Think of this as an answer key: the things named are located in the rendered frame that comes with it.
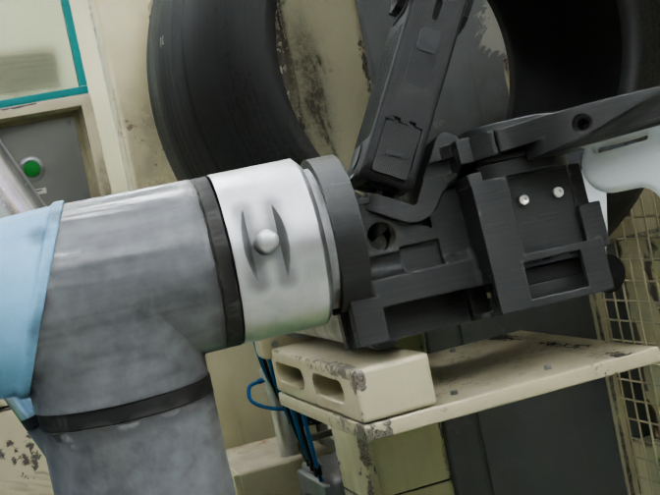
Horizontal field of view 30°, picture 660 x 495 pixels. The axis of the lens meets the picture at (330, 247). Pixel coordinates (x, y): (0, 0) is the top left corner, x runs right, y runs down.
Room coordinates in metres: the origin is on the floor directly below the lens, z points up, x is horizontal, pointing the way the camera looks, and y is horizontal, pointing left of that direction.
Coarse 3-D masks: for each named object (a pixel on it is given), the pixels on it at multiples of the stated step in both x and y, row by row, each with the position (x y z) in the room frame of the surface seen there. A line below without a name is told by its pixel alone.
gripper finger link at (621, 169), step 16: (656, 128) 0.51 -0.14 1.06; (592, 144) 0.52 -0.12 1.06; (608, 144) 0.53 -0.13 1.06; (640, 144) 0.52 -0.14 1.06; (656, 144) 0.52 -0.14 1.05; (592, 160) 0.53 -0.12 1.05; (608, 160) 0.52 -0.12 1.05; (624, 160) 0.52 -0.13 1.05; (640, 160) 0.52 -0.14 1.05; (656, 160) 0.51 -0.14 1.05; (592, 176) 0.53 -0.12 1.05; (608, 176) 0.52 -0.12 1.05; (624, 176) 0.52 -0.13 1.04; (640, 176) 0.52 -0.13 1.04; (656, 176) 0.51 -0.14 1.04; (656, 192) 0.52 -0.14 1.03
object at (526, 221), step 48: (432, 144) 0.54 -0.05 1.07; (480, 144) 0.53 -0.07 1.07; (336, 192) 0.51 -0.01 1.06; (432, 192) 0.54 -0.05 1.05; (480, 192) 0.52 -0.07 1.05; (528, 192) 0.53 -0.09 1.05; (576, 192) 0.54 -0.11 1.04; (336, 240) 0.51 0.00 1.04; (384, 240) 0.56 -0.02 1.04; (432, 240) 0.54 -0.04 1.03; (480, 240) 0.52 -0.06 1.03; (528, 240) 0.53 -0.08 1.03; (576, 240) 0.53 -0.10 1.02; (384, 288) 0.52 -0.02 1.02; (432, 288) 0.53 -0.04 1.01; (480, 288) 0.54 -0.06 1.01; (528, 288) 0.52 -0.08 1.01; (576, 288) 0.53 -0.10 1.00; (384, 336) 0.52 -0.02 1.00
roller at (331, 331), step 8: (336, 320) 1.41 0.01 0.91; (312, 328) 1.50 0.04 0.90; (320, 328) 1.47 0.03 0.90; (328, 328) 1.44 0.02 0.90; (336, 328) 1.41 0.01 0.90; (320, 336) 1.50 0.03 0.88; (328, 336) 1.45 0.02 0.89; (336, 336) 1.42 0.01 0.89; (376, 344) 1.31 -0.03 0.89; (384, 344) 1.32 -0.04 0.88; (392, 344) 1.32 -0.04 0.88
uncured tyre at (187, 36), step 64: (192, 0) 1.28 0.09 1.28; (256, 0) 1.26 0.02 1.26; (512, 0) 1.66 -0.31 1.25; (576, 0) 1.62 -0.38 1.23; (640, 0) 1.39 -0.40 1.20; (192, 64) 1.27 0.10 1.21; (256, 64) 1.26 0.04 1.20; (512, 64) 1.67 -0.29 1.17; (576, 64) 1.64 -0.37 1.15; (640, 64) 1.38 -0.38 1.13; (192, 128) 1.29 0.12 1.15; (256, 128) 1.26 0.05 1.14; (640, 192) 1.42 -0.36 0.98
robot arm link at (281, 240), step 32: (288, 160) 0.53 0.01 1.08; (224, 192) 0.51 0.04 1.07; (256, 192) 0.51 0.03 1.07; (288, 192) 0.51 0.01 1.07; (320, 192) 0.52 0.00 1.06; (224, 224) 0.57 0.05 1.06; (256, 224) 0.51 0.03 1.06; (288, 224) 0.50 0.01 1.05; (320, 224) 0.51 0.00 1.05; (256, 256) 0.50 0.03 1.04; (288, 256) 0.50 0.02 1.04; (320, 256) 0.51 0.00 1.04; (256, 288) 0.50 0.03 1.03; (288, 288) 0.51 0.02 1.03; (320, 288) 0.51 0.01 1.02; (256, 320) 0.51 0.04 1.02; (288, 320) 0.52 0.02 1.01; (320, 320) 0.52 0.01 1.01
